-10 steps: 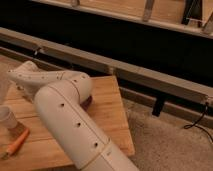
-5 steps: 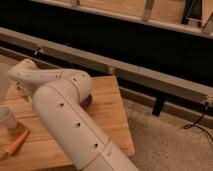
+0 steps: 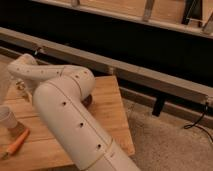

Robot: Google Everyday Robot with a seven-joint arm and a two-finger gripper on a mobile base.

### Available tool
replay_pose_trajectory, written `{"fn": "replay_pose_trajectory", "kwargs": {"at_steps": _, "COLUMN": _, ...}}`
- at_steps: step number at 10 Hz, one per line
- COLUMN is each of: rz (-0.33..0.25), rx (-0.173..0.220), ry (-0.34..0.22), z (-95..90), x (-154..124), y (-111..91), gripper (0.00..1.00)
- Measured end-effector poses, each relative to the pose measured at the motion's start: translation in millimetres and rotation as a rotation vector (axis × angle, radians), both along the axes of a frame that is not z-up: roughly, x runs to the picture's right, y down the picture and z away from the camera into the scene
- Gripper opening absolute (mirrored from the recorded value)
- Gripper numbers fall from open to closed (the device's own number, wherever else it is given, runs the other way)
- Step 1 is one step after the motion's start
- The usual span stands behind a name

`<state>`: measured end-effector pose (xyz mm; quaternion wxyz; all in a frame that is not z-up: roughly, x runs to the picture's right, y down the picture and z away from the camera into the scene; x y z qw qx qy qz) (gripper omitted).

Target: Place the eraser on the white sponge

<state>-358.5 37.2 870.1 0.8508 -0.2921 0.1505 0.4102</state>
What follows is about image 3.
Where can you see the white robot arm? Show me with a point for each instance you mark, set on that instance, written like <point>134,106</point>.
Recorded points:
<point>58,92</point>

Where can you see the brown round object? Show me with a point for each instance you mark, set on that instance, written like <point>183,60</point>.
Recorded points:
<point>87,101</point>

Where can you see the clear glass bottle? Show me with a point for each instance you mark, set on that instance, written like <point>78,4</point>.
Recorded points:
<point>20,86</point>

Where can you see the orange carrot toy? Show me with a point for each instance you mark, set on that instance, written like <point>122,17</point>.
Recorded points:
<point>13,147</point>

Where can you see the wooden table board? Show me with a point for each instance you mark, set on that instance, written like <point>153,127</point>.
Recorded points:
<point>42,151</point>

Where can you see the white plastic cup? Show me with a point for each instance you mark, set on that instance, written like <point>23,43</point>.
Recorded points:
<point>7,117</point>

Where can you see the grey metal rail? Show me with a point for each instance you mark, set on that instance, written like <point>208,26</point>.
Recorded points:
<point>164,83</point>

